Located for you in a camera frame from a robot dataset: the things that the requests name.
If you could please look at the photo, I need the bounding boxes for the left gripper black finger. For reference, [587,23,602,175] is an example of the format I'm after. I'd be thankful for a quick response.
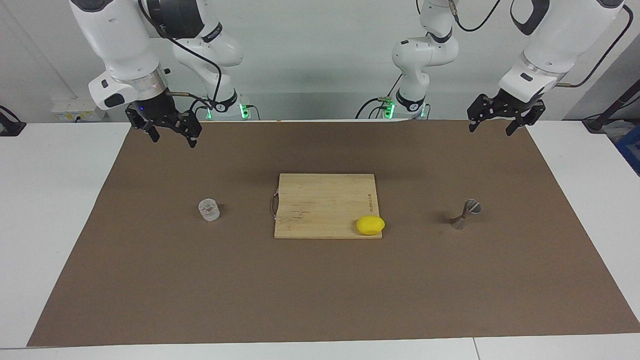
[467,93,501,134]
[505,100,547,137]

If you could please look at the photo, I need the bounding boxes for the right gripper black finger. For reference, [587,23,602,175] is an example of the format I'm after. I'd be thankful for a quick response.
[172,111,203,149]
[125,108,161,143]

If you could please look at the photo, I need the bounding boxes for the small clear glass cup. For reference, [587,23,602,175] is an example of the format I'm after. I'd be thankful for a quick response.
[198,198,221,222]

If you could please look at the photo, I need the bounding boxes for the steel double jigger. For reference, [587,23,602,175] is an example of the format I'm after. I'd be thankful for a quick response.
[450,199,482,231]

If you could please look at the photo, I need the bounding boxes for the black stand with pole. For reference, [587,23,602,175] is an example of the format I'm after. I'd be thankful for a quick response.
[582,80,640,133]

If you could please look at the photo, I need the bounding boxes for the blue storage box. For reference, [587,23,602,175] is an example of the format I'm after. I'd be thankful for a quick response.
[616,125,640,177]

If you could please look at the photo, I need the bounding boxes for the bamboo cutting board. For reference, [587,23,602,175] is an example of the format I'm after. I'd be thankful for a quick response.
[270,173,383,240]

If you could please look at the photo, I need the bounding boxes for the yellow lemon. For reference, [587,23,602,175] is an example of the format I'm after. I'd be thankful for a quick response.
[356,216,386,236]

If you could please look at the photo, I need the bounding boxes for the brown table mat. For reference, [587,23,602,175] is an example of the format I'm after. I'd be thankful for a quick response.
[26,120,640,347]

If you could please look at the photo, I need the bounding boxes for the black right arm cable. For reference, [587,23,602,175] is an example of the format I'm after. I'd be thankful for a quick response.
[137,0,223,112]

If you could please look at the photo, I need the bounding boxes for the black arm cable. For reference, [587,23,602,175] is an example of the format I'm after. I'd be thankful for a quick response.
[452,0,635,89]
[137,0,223,112]

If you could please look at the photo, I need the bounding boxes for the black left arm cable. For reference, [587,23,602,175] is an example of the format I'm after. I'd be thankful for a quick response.
[452,0,635,89]

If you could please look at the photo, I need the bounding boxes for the white wall socket box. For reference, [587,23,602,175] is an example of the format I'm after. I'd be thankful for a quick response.
[51,97,107,122]

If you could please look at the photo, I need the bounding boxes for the black base power cable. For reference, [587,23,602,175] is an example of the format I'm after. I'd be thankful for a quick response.
[355,74,403,120]

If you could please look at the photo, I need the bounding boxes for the black clamp mount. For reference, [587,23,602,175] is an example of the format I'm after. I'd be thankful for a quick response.
[0,105,27,137]

